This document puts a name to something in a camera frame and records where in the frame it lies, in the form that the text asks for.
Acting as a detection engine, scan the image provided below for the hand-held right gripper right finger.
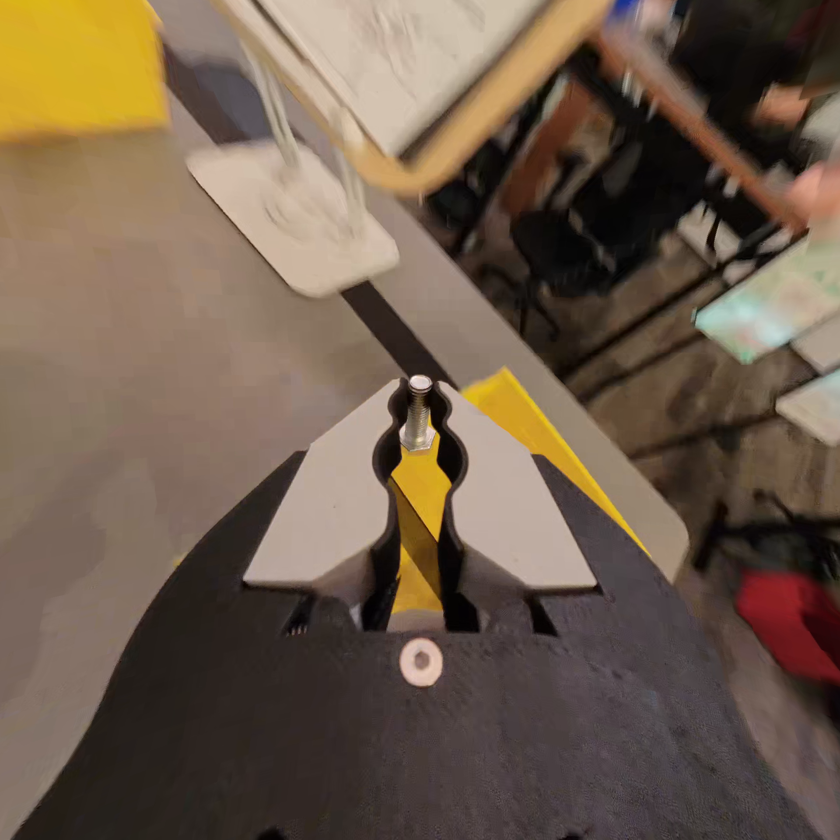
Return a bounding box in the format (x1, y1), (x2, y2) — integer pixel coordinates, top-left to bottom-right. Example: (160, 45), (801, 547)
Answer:
(439, 384), (598, 624)

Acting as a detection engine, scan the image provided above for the black office chair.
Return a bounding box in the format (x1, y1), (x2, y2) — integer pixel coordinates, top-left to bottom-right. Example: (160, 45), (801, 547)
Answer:
(473, 171), (634, 340)

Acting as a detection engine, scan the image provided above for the red bin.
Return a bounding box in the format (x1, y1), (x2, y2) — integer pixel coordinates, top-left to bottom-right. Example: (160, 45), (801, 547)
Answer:
(735, 571), (840, 686)

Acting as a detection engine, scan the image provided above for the printed instruction sheet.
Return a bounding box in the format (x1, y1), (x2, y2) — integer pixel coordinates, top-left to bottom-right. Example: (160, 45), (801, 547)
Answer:
(263, 0), (552, 158)

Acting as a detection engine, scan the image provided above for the wooden document stand white base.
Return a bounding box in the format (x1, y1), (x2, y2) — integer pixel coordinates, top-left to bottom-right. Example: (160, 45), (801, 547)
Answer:
(187, 0), (613, 299)

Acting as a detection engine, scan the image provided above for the background wooden desk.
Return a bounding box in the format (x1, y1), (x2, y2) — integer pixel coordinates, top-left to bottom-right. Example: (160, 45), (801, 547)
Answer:
(499, 27), (808, 235)

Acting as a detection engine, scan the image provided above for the yellow plastic bin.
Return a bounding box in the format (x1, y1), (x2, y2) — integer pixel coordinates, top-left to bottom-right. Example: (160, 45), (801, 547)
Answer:
(390, 368), (647, 618)
(0, 0), (169, 143)

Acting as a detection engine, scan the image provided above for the silver hex bolt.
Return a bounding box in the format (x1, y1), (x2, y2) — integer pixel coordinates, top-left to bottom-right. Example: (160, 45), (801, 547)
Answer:
(403, 374), (437, 454)

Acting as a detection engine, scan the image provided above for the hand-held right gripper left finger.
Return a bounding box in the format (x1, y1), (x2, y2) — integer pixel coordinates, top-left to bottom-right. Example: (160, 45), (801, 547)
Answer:
(245, 381), (403, 624)

